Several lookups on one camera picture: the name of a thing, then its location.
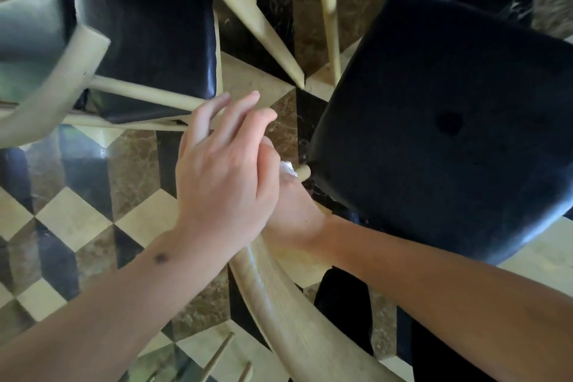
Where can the person's right hand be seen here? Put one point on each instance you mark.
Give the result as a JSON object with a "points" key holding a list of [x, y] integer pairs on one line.
{"points": [[293, 216]]}

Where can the person's left hand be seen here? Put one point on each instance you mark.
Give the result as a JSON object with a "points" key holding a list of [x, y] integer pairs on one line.
{"points": [[219, 189]]}

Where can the person's left middle finger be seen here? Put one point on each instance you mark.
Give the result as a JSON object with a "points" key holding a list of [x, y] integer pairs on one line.
{"points": [[257, 133]]}

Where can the person's left little finger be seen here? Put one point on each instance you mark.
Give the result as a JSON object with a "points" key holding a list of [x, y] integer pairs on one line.
{"points": [[206, 120]]}

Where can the white cleaning cloth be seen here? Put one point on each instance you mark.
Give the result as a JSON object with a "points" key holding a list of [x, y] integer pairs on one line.
{"points": [[288, 169]]}

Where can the person's left forearm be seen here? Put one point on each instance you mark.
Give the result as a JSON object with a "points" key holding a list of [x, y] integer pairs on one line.
{"points": [[112, 305]]}

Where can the person's right forearm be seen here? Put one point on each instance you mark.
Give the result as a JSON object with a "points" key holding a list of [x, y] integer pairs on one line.
{"points": [[425, 278]]}

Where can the black seat wooden chair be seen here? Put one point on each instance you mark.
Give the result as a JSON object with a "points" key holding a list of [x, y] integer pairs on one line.
{"points": [[447, 81], [143, 14]]}

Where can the cream wooden chair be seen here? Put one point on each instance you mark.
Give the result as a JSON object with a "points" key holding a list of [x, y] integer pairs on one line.
{"points": [[330, 14]]}

